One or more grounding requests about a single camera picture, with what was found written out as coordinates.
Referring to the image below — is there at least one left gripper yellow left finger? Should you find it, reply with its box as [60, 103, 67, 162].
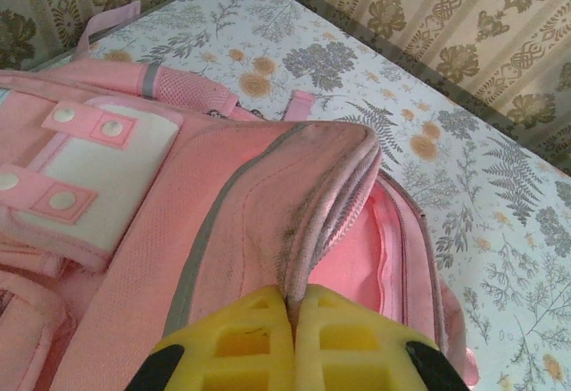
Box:
[128, 286, 298, 391]

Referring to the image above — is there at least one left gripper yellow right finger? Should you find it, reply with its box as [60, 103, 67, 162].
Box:
[292, 283, 469, 391]

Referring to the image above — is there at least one pink backpack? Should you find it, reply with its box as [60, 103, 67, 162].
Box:
[0, 0, 481, 391]

